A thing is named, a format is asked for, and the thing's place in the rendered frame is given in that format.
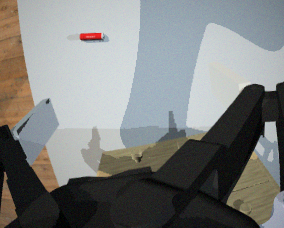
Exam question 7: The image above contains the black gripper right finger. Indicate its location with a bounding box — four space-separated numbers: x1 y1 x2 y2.
109 61 284 228

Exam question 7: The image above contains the red battery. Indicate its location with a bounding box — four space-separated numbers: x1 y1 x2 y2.
80 33 104 40

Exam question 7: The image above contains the small wooden chest of drawers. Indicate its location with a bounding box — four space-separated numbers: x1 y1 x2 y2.
230 151 280 195

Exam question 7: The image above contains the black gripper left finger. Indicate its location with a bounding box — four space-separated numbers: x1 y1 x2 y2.
0 98 71 228

